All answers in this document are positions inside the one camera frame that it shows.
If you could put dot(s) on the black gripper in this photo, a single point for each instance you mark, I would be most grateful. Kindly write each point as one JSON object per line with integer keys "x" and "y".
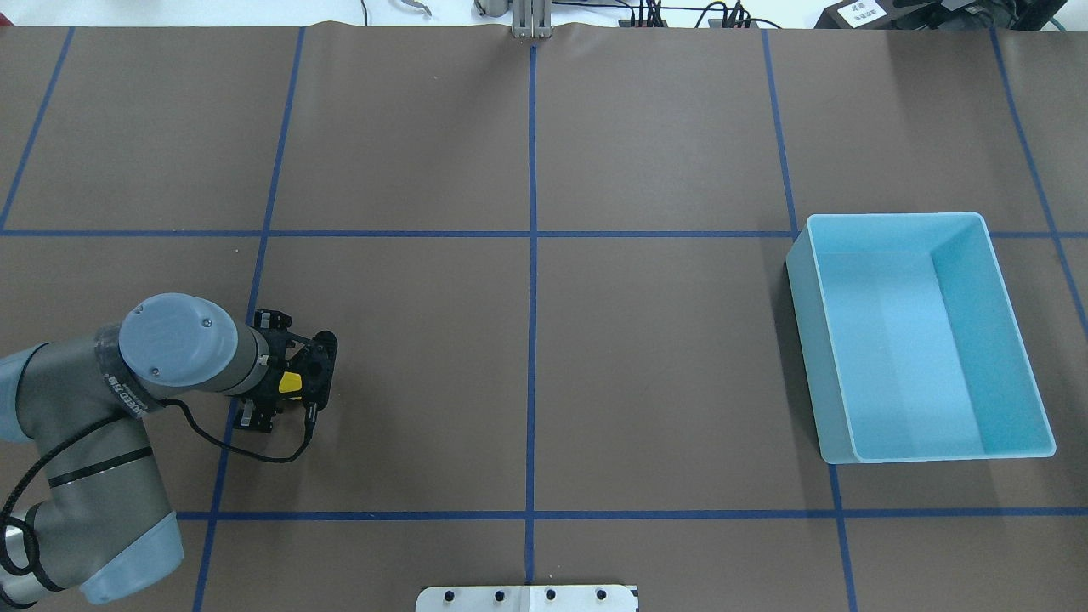
{"x": 270, "y": 324}

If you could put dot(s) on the yellow beetle toy car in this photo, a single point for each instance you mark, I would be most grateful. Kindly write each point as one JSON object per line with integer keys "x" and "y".
{"x": 290, "y": 386}

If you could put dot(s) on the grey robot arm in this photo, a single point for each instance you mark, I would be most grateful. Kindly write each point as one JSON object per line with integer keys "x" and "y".
{"x": 92, "y": 513}

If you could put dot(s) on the brown table mat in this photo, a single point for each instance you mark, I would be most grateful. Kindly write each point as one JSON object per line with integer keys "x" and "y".
{"x": 567, "y": 348}

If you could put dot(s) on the light blue plastic bin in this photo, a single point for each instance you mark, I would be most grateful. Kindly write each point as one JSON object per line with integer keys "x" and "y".
{"x": 911, "y": 346}

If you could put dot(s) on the black label box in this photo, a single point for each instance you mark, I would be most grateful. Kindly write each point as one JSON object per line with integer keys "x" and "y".
{"x": 853, "y": 15}

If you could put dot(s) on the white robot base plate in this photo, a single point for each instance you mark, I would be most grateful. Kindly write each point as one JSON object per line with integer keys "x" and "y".
{"x": 589, "y": 597}

